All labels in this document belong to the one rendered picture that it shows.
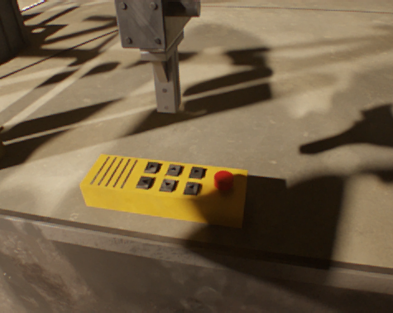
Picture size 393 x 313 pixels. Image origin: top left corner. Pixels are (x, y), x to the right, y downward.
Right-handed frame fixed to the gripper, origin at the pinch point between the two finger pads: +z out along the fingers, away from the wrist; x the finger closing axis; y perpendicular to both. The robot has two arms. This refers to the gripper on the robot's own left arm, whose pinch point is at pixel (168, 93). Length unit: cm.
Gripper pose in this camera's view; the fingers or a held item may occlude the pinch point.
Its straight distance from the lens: 42.1
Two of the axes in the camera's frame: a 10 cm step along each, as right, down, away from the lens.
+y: 9.8, 1.0, -1.8
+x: 2.0, -6.1, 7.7
